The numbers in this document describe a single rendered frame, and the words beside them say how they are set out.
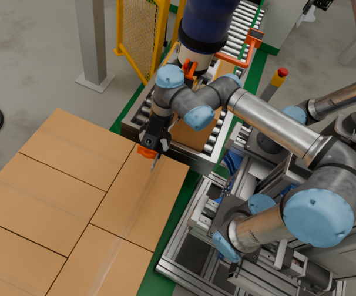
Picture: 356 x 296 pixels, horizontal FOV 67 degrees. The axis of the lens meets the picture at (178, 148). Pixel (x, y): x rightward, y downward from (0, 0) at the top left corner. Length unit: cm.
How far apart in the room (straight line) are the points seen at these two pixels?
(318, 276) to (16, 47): 320
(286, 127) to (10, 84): 266
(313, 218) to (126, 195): 124
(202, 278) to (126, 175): 84
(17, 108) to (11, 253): 150
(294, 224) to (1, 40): 329
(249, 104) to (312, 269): 85
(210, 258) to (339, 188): 148
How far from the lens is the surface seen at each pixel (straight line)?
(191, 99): 71
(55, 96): 283
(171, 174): 175
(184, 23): 127
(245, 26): 315
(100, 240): 159
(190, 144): 179
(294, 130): 71
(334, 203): 59
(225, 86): 78
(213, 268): 200
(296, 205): 59
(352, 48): 447
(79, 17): 248
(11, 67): 318
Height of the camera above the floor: 209
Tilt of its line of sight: 57 degrees down
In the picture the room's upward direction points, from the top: 21 degrees clockwise
